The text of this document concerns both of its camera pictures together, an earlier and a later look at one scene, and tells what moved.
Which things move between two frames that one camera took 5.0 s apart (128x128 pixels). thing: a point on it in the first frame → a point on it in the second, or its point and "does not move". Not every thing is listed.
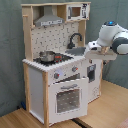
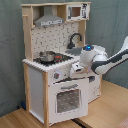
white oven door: (68, 100) does not move
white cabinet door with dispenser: (92, 70) does not move
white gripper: (93, 45) → (77, 67)
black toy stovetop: (58, 58) does not move
